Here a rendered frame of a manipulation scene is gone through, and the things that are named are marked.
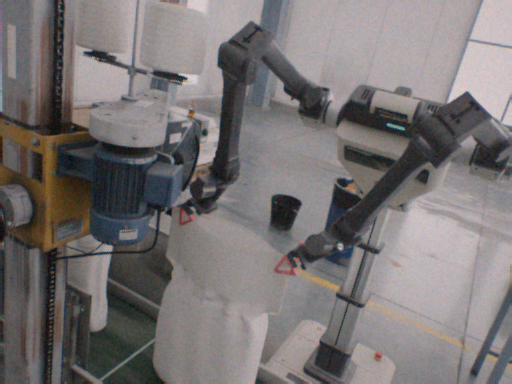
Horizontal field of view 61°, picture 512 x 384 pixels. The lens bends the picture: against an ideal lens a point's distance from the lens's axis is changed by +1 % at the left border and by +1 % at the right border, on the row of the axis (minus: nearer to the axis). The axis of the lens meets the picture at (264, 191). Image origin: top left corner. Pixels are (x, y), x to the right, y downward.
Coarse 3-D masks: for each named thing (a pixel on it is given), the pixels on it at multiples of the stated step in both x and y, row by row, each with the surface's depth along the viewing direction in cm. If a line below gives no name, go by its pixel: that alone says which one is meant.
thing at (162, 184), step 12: (156, 168) 108; (168, 168) 110; (180, 168) 111; (144, 180) 107; (156, 180) 106; (168, 180) 106; (180, 180) 114; (144, 192) 107; (156, 192) 107; (168, 192) 107; (156, 204) 113; (168, 204) 108
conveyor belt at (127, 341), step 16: (112, 304) 199; (128, 304) 201; (112, 320) 189; (128, 320) 191; (144, 320) 193; (96, 336) 178; (112, 336) 180; (128, 336) 182; (144, 336) 184; (96, 352) 171; (112, 352) 172; (128, 352) 174; (144, 352) 175; (96, 368) 163; (112, 368) 165; (128, 368) 166; (144, 368) 168
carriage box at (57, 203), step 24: (0, 120) 109; (0, 144) 117; (24, 144) 107; (48, 144) 103; (0, 168) 114; (48, 168) 106; (48, 192) 108; (72, 192) 115; (48, 216) 110; (72, 216) 118; (24, 240) 116; (48, 240) 113; (72, 240) 121
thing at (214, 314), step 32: (192, 224) 144; (224, 224) 149; (192, 256) 145; (224, 256) 136; (256, 256) 134; (192, 288) 146; (224, 288) 139; (256, 288) 138; (160, 320) 157; (192, 320) 146; (224, 320) 139; (256, 320) 142; (160, 352) 159; (192, 352) 149; (224, 352) 142; (256, 352) 144
